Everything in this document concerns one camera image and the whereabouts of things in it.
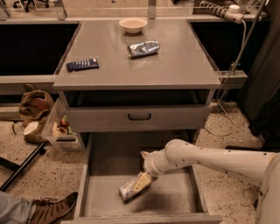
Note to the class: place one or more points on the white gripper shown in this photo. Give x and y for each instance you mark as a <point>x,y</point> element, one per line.
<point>150,165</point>

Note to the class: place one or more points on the blue labelled plastic water bottle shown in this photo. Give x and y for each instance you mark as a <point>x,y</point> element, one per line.
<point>126,191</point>

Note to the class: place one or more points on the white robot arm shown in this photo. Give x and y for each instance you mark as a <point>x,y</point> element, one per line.
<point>257,167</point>

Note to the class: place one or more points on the open grey lower drawer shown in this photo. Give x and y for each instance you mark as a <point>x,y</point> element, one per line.
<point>114,158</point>

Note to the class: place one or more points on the closed grey upper drawer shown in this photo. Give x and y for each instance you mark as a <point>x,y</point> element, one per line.
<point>114,119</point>

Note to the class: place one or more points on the grey drawer cabinet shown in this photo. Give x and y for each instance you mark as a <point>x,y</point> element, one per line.
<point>179,74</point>

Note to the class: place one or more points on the clear plastic bin of items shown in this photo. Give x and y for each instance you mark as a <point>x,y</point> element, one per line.
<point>57,130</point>

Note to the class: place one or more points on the brown leather shoe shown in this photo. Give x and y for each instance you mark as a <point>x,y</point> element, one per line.
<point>49,210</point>

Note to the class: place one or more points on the black metal floor bar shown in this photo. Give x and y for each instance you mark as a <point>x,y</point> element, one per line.
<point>17,169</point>

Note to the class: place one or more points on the dark blue snack bar wrapper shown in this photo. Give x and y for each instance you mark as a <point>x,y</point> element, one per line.
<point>84,64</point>

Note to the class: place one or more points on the blue jeans leg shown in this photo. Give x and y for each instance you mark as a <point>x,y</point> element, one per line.
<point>15,210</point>

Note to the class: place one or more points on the white bowl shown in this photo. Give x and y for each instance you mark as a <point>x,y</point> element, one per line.
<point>133,25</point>

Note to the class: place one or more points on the distant black office chair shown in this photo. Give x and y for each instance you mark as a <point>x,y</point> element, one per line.
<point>27,4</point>

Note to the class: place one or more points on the white corrugated hose fixture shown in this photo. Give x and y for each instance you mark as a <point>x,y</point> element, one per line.
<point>230,13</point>

